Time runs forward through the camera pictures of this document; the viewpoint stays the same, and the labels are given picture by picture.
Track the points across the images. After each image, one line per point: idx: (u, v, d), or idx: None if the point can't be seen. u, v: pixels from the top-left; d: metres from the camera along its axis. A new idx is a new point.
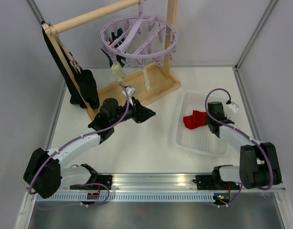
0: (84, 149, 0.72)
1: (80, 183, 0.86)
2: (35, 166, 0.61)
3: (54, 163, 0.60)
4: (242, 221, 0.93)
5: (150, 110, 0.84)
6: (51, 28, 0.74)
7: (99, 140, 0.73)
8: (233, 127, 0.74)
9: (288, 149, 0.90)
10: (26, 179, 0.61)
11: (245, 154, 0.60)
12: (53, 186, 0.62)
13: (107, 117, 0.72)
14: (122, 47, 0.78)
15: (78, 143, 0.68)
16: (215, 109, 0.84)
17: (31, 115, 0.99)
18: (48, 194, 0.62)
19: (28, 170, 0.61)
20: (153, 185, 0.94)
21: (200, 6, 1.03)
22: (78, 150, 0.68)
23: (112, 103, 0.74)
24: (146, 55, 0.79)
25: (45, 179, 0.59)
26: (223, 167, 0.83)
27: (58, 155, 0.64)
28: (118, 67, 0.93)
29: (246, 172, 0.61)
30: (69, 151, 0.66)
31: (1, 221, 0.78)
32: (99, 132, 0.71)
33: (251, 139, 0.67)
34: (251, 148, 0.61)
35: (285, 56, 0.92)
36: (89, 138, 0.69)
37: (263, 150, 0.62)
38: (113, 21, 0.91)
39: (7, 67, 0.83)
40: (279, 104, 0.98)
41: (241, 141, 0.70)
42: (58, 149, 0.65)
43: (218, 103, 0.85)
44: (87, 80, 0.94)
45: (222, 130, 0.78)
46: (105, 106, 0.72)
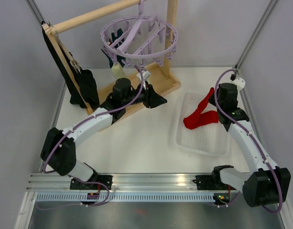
0: (96, 129, 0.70)
1: (81, 179, 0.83)
2: (50, 144, 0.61)
3: (70, 141, 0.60)
4: (240, 221, 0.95)
5: (162, 98, 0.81)
6: (51, 28, 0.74)
7: (111, 119, 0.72)
8: (248, 132, 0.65)
9: (288, 149, 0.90)
10: (43, 157, 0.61)
11: (255, 181, 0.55)
12: (69, 164, 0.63)
13: (120, 97, 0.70)
14: (123, 47, 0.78)
15: (92, 122, 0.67)
16: (229, 97, 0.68)
17: (31, 115, 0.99)
18: (64, 172, 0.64)
19: (45, 148, 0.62)
20: (153, 185, 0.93)
21: (200, 7, 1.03)
22: (91, 129, 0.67)
23: (127, 82, 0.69)
24: (146, 55, 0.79)
25: (60, 157, 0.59)
26: (223, 171, 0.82)
27: (72, 134, 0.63)
28: (118, 67, 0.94)
29: (251, 194, 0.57)
30: (83, 130, 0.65)
31: (1, 221, 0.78)
32: (111, 112, 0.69)
33: (267, 161, 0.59)
34: (265, 175, 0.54)
35: (285, 56, 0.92)
36: (102, 118, 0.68)
37: (276, 177, 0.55)
38: (113, 21, 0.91)
39: (7, 67, 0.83)
40: (279, 104, 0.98)
41: (255, 160, 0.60)
42: (73, 128, 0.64)
43: (233, 88, 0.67)
44: (87, 80, 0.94)
45: (233, 129, 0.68)
46: (119, 84, 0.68)
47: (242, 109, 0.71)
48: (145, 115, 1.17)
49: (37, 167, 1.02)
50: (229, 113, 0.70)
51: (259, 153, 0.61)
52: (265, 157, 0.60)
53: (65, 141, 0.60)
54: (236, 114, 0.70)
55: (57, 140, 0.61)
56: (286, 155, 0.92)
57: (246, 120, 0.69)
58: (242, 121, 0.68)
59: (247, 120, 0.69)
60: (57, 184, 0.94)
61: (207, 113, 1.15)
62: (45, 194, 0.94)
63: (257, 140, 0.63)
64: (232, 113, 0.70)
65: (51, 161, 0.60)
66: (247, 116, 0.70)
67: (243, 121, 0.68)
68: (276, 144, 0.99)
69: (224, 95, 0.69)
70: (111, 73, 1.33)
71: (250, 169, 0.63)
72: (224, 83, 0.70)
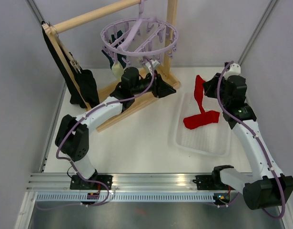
0: (107, 117, 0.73)
1: (83, 177, 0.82)
2: (64, 130, 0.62)
3: (83, 128, 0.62)
4: (240, 222, 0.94)
5: (172, 88, 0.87)
6: (51, 28, 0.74)
7: (121, 108, 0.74)
8: (255, 135, 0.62)
9: (289, 149, 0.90)
10: (58, 142, 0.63)
11: (258, 190, 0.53)
12: (82, 150, 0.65)
13: (128, 87, 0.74)
14: (123, 46, 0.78)
15: (103, 110, 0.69)
16: (237, 92, 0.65)
17: (31, 115, 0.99)
18: (77, 158, 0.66)
19: (59, 134, 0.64)
20: (153, 185, 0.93)
21: (200, 7, 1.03)
22: (103, 117, 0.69)
23: (136, 72, 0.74)
24: (146, 53, 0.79)
25: (75, 142, 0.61)
26: (222, 171, 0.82)
27: (85, 120, 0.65)
28: (118, 66, 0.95)
29: (252, 200, 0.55)
30: (95, 118, 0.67)
31: (1, 220, 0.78)
32: (122, 101, 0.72)
33: (272, 170, 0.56)
34: (268, 183, 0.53)
35: (286, 56, 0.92)
36: (112, 107, 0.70)
37: (281, 187, 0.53)
38: (112, 23, 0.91)
39: (7, 67, 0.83)
40: (279, 104, 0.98)
41: (259, 166, 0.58)
42: (85, 115, 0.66)
43: (243, 84, 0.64)
44: (86, 80, 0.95)
45: (237, 128, 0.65)
46: (127, 74, 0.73)
47: (249, 107, 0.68)
48: (145, 115, 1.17)
49: (37, 167, 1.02)
50: (236, 110, 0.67)
51: (265, 159, 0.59)
52: (270, 164, 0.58)
53: (78, 128, 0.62)
54: (243, 112, 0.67)
55: (71, 126, 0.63)
56: (286, 155, 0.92)
57: (253, 119, 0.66)
58: (248, 121, 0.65)
59: (253, 120, 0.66)
60: (58, 184, 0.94)
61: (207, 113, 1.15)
62: (45, 194, 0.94)
63: (263, 144, 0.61)
64: (238, 110, 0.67)
65: (65, 146, 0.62)
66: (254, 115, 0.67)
67: (249, 121, 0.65)
68: (276, 145, 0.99)
69: (232, 90, 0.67)
70: (111, 73, 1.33)
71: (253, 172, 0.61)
72: (233, 78, 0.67)
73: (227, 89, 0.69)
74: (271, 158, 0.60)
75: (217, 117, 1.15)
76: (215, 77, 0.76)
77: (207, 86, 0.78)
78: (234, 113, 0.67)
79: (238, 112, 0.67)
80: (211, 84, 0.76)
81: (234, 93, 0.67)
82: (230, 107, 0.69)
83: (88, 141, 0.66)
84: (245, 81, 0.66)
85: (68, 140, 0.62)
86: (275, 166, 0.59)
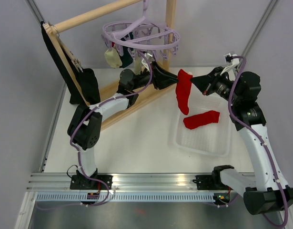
0: (115, 110, 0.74)
1: (85, 175, 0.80)
2: (78, 119, 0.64)
3: (97, 115, 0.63)
4: (240, 221, 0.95)
5: (172, 77, 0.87)
6: (51, 28, 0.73)
7: (126, 104, 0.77)
8: (263, 142, 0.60)
9: (289, 149, 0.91)
10: (70, 130, 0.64)
11: (262, 200, 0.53)
12: (94, 138, 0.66)
13: (129, 88, 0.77)
14: (116, 34, 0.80)
15: (113, 103, 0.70)
16: (249, 93, 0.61)
17: (31, 115, 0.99)
18: (89, 146, 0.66)
19: (72, 123, 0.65)
20: (153, 185, 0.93)
21: (200, 7, 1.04)
22: (112, 110, 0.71)
23: (131, 75, 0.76)
24: (143, 46, 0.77)
25: (87, 130, 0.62)
26: (223, 171, 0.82)
27: (98, 109, 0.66)
28: (111, 53, 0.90)
29: (254, 207, 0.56)
30: (107, 108, 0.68)
31: (1, 221, 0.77)
32: (127, 96, 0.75)
33: (277, 181, 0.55)
34: (271, 200, 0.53)
35: (286, 57, 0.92)
36: (120, 101, 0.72)
37: (285, 200, 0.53)
38: (123, 21, 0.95)
39: (6, 67, 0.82)
40: (279, 104, 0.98)
41: (265, 177, 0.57)
42: (99, 105, 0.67)
43: (256, 85, 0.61)
44: (88, 79, 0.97)
45: (244, 132, 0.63)
46: (124, 78, 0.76)
47: (259, 108, 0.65)
48: (145, 114, 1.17)
49: (37, 167, 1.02)
50: (244, 113, 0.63)
51: (271, 169, 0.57)
52: (277, 175, 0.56)
53: (93, 115, 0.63)
54: (252, 115, 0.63)
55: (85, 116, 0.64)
56: (287, 155, 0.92)
57: (262, 124, 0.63)
58: (257, 125, 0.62)
59: (263, 124, 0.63)
60: (58, 184, 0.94)
61: (207, 114, 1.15)
62: (45, 194, 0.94)
63: (270, 151, 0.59)
64: (248, 113, 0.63)
65: (77, 134, 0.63)
66: (263, 119, 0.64)
67: (257, 125, 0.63)
68: (277, 145, 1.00)
69: (243, 89, 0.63)
70: (111, 73, 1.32)
71: (256, 180, 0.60)
72: (246, 77, 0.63)
73: (237, 90, 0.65)
74: (278, 168, 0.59)
75: (217, 116, 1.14)
76: (216, 74, 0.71)
77: (204, 84, 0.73)
78: (242, 116, 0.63)
79: (247, 115, 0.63)
80: (210, 82, 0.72)
81: (245, 93, 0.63)
82: (238, 108, 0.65)
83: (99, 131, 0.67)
84: (257, 81, 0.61)
85: (81, 129, 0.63)
86: (281, 176, 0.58)
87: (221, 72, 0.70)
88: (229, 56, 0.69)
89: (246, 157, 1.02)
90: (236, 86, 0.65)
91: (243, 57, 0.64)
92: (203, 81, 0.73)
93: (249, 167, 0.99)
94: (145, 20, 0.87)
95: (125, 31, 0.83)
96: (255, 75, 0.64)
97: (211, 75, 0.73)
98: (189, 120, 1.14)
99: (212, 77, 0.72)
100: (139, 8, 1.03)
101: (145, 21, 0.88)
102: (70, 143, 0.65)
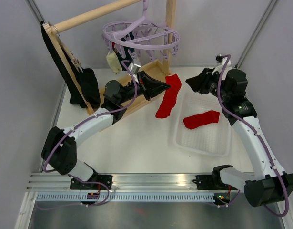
0: (97, 129, 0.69)
1: (81, 180, 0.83)
2: (51, 144, 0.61)
3: (71, 140, 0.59)
4: (241, 221, 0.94)
5: (164, 84, 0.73)
6: (51, 28, 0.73)
7: (112, 119, 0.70)
8: (256, 133, 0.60)
9: (288, 148, 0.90)
10: (44, 156, 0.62)
11: (261, 188, 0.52)
12: (70, 163, 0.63)
13: (116, 101, 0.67)
14: (116, 34, 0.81)
15: (91, 123, 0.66)
16: (237, 88, 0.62)
17: (31, 115, 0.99)
18: (65, 172, 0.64)
19: (45, 147, 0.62)
20: (153, 185, 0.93)
21: (200, 7, 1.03)
22: (92, 129, 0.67)
23: (116, 87, 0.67)
24: (141, 46, 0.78)
25: (61, 156, 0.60)
26: (222, 171, 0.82)
27: (73, 133, 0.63)
28: (113, 56, 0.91)
29: (254, 198, 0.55)
30: (84, 130, 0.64)
31: (1, 220, 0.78)
32: (113, 112, 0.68)
33: (274, 167, 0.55)
34: (271, 187, 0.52)
35: (285, 56, 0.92)
36: (103, 118, 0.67)
37: (284, 185, 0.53)
38: (124, 21, 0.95)
39: (7, 67, 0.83)
40: (279, 104, 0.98)
41: (262, 165, 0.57)
42: (74, 128, 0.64)
43: (243, 79, 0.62)
44: (88, 79, 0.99)
45: (238, 125, 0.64)
46: (108, 91, 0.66)
47: (249, 101, 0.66)
48: (146, 114, 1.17)
49: (37, 167, 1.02)
50: (236, 107, 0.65)
51: (267, 157, 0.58)
52: (273, 163, 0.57)
53: (66, 140, 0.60)
54: (243, 109, 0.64)
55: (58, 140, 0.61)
56: (286, 155, 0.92)
57: (253, 116, 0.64)
58: (249, 118, 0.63)
59: (254, 116, 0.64)
60: (58, 184, 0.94)
61: (207, 114, 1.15)
62: (45, 194, 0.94)
63: (264, 140, 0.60)
64: (239, 107, 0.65)
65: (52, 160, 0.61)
66: (255, 111, 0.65)
67: (250, 118, 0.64)
68: (276, 144, 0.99)
69: (231, 85, 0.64)
70: (111, 73, 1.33)
71: (254, 171, 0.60)
72: (232, 73, 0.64)
73: (226, 86, 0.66)
74: (274, 156, 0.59)
75: (217, 116, 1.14)
76: (207, 72, 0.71)
77: (197, 84, 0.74)
78: (234, 110, 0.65)
79: (238, 109, 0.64)
80: (202, 81, 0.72)
81: (233, 88, 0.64)
82: (230, 103, 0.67)
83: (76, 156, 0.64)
84: (244, 76, 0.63)
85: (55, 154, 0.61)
86: (277, 164, 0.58)
87: (212, 71, 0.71)
88: (219, 56, 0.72)
89: (246, 157, 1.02)
90: (225, 82, 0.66)
91: (228, 56, 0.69)
92: (196, 82, 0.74)
93: (249, 168, 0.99)
94: (145, 20, 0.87)
95: (124, 31, 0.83)
96: (240, 70, 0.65)
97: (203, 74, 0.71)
98: (189, 123, 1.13)
99: (204, 76, 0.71)
100: (139, 8, 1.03)
101: (145, 21, 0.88)
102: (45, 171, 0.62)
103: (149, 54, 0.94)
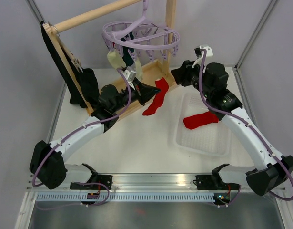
0: (87, 140, 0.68)
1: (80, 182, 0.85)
2: (37, 160, 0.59)
3: (57, 156, 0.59)
4: (241, 221, 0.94)
5: (155, 88, 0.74)
6: (51, 28, 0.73)
7: (103, 129, 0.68)
8: (247, 124, 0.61)
9: (288, 148, 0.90)
10: (32, 170, 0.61)
11: (267, 178, 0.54)
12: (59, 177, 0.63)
13: (110, 106, 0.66)
14: (116, 34, 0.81)
15: (79, 135, 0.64)
16: (220, 83, 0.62)
17: (31, 115, 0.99)
18: (54, 186, 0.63)
19: (33, 162, 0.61)
20: (153, 185, 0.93)
21: (200, 7, 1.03)
22: (81, 141, 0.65)
23: (113, 91, 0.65)
24: (140, 46, 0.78)
25: (48, 171, 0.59)
26: (222, 171, 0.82)
27: (60, 147, 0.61)
28: (114, 55, 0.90)
29: (260, 187, 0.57)
30: (72, 142, 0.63)
31: (1, 221, 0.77)
32: (103, 121, 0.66)
33: (273, 154, 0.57)
34: (275, 174, 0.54)
35: (285, 56, 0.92)
36: (92, 128, 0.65)
37: (286, 169, 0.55)
38: (124, 21, 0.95)
39: (6, 67, 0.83)
40: (279, 104, 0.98)
41: (261, 155, 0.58)
42: (61, 141, 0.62)
43: (223, 74, 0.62)
44: (88, 79, 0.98)
45: (227, 120, 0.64)
46: (104, 95, 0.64)
47: (232, 93, 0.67)
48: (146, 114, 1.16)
49: None
50: (221, 102, 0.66)
51: (263, 146, 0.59)
52: (270, 150, 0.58)
53: (53, 156, 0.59)
54: (228, 102, 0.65)
55: (45, 154, 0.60)
56: (286, 155, 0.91)
57: (239, 107, 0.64)
58: (237, 110, 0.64)
59: (240, 107, 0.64)
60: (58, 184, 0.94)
61: (207, 114, 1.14)
62: (45, 194, 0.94)
63: (257, 130, 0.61)
64: (224, 100, 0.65)
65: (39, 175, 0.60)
66: (240, 102, 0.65)
67: (237, 109, 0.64)
68: (276, 144, 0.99)
69: (213, 81, 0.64)
70: (111, 73, 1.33)
71: (254, 161, 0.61)
72: (212, 68, 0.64)
73: (207, 81, 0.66)
74: (268, 142, 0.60)
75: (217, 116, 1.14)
76: (187, 66, 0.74)
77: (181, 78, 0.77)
78: (220, 106, 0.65)
79: (224, 103, 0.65)
80: (185, 74, 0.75)
81: (215, 84, 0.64)
82: (213, 98, 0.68)
83: (65, 169, 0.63)
84: (223, 69, 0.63)
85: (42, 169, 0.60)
86: (274, 150, 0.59)
87: (193, 65, 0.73)
88: (198, 47, 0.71)
89: (246, 157, 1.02)
90: (205, 77, 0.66)
91: (204, 51, 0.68)
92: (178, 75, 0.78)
93: None
94: (145, 20, 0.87)
95: (123, 31, 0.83)
96: (217, 63, 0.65)
97: (183, 67, 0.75)
98: (189, 123, 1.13)
99: (185, 68, 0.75)
100: (139, 8, 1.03)
101: (145, 21, 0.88)
102: (34, 186, 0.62)
103: (149, 54, 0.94)
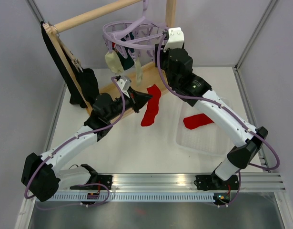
0: (82, 148, 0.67)
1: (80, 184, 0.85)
2: (28, 171, 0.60)
3: (48, 169, 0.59)
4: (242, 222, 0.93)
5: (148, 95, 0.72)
6: (51, 28, 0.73)
7: (96, 138, 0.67)
8: (220, 105, 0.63)
9: (287, 148, 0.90)
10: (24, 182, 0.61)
11: (247, 153, 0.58)
12: (51, 189, 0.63)
13: (104, 116, 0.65)
14: (116, 34, 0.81)
15: (74, 144, 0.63)
16: (185, 68, 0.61)
17: (31, 115, 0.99)
18: (46, 197, 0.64)
19: (25, 173, 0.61)
20: (153, 185, 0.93)
21: (200, 7, 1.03)
22: (75, 150, 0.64)
23: (108, 99, 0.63)
24: (140, 46, 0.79)
25: (40, 184, 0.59)
26: (218, 170, 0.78)
27: (51, 160, 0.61)
28: (113, 56, 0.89)
29: (243, 162, 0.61)
30: (63, 154, 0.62)
31: (1, 220, 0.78)
32: (96, 131, 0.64)
33: (249, 130, 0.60)
34: (254, 146, 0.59)
35: (285, 56, 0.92)
36: (85, 138, 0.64)
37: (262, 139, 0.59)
38: (124, 21, 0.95)
39: (6, 67, 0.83)
40: (279, 104, 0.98)
41: (238, 133, 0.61)
42: (52, 153, 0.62)
43: (186, 59, 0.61)
44: (88, 79, 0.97)
45: (200, 105, 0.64)
46: (98, 103, 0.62)
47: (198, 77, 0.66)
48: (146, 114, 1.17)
49: None
50: (190, 88, 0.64)
51: (238, 123, 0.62)
52: (246, 126, 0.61)
53: (44, 169, 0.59)
54: (197, 87, 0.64)
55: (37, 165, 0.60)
56: (285, 155, 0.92)
57: (209, 89, 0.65)
58: (207, 93, 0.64)
59: (209, 90, 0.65)
60: None
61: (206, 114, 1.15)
62: None
63: (230, 109, 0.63)
64: (193, 87, 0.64)
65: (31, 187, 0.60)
66: (208, 84, 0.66)
67: (207, 93, 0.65)
68: (276, 144, 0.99)
69: (178, 67, 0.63)
70: (111, 73, 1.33)
71: (232, 140, 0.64)
72: (175, 55, 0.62)
73: (172, 68, 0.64)
74: (242, 119, 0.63)
75: None
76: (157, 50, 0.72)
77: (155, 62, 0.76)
78: (191, 92, 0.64)
79: (194, 88, 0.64)
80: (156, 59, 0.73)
81: (180, 70, 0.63)
82: (183, 86, 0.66)
83: (58, 180, 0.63)
84: (186, 54, 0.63)
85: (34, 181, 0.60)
86: (248, 124, 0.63)
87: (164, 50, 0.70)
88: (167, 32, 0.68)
89: None
90: (169, 66, 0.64)
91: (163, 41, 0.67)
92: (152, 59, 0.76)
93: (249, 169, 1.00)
94: (145, 20, 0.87)
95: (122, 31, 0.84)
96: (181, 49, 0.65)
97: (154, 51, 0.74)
98: (189, 123, 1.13)
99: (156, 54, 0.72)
100: (139, 8, 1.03)
101: (145, 21, 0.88)
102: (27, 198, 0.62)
103: (149, 54, 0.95)
